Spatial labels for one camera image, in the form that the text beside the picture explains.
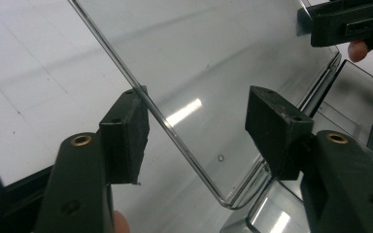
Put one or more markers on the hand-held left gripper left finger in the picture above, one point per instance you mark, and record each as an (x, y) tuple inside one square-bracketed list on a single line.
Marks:
[(77, 181)]

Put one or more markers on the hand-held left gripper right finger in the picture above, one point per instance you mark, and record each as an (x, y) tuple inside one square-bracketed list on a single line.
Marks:
[(336, 181)]

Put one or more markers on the clear plastic compartment box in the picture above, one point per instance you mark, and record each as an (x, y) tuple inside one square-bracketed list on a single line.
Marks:
[(207, 64)]

